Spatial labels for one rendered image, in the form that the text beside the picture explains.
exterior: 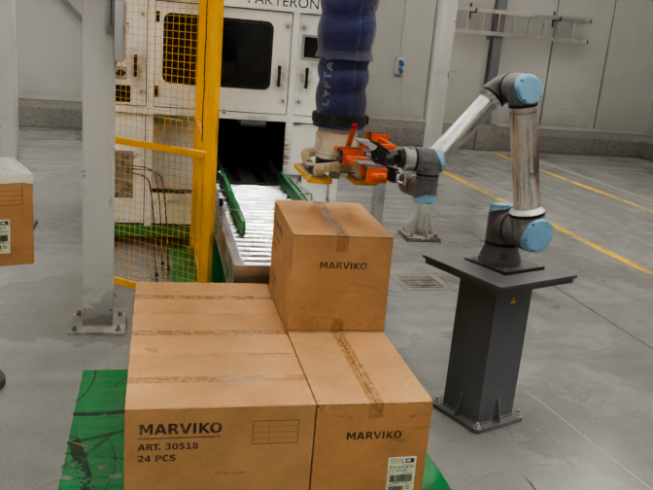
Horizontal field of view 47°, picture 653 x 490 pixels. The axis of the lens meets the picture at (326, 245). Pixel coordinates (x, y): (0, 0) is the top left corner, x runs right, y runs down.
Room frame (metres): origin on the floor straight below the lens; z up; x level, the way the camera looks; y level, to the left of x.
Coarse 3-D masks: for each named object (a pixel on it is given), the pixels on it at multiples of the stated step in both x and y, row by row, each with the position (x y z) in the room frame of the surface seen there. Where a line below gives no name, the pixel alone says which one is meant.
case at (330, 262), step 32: (288, 224) 2.96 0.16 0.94; (320, 224) 2.99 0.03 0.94; (352, 224) 3.04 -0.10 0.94; (288, 256) 2.90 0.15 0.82; (320, 256) 2.82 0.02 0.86; (352, 256) 2.85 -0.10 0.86; (384, 256) 2.88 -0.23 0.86; (288, 288) 2.84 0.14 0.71; (320, 288) 2.82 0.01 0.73; (352, 288) 2.85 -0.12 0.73; (384, 288) 2.88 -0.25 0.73; (288, 320) 2.80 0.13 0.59; (320, 320) 2.83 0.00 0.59; (352, 320) 2.85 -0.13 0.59; (384, 320) 2.88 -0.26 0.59
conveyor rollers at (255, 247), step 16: (240, 192) 5.33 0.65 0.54; (256, 192) 5.36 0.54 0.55; (272, 192) 5.40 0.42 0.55; (256, 208) 4.90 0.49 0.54; (272, 208) 4.93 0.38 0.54; (256, 224) 4.46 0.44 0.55; (272, 224) 4.49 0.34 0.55; (240, 240) 4.07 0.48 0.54; (256, 240) 4.10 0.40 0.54; (240, 256) 3.80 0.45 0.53; (256, 256) 3.82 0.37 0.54
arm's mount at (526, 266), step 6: (468, 258) 3.34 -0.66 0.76; (474, 258) 3.35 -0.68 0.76; (480, 264) 3.26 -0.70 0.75; (486, 264) 3.24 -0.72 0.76; (522, 264) 3.28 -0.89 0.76; (528, 264) 3.29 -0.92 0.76; (534, 264) 3.30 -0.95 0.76; (498, 270) 3.17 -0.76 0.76; (504, 270) 3.16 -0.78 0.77; (510, 270) 3.17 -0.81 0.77; (516, 270) 3.18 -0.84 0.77; (522, 270) 3.20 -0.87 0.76; (528, 270) 3.22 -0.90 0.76; (534, 270) 3.25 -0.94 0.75
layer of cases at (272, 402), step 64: (192, 320) 2.83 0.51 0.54; (256, 320) 2.89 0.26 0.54; (128, 384) 2.23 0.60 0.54; (192, 384) 2.27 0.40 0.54; (256, 384) 2.31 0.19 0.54; (320, 384) 2.35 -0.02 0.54; (384, 384) 2.39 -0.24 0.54; (128, 448) 2.07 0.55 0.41; (192, 448) 2.11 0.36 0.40; (256, 448) 2.16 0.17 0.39; (320, 448) 2.21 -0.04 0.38; (384, 448) 2.26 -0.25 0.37
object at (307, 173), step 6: (300, 168) 3.15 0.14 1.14; (306, 168) 3.13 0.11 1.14; (312, 168) 3.14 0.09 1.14; (300, 174) 3.11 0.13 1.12; (306, 174) 3.02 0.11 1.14; (312, 174) 3.01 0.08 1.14; (324, 174) 3.03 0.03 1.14; (306, 180) 2.97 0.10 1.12; (312, 180) 2.95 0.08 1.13; (318, 180) 2.95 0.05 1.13; (324, 180) 2.96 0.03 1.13; (330, 180) 2.97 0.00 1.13
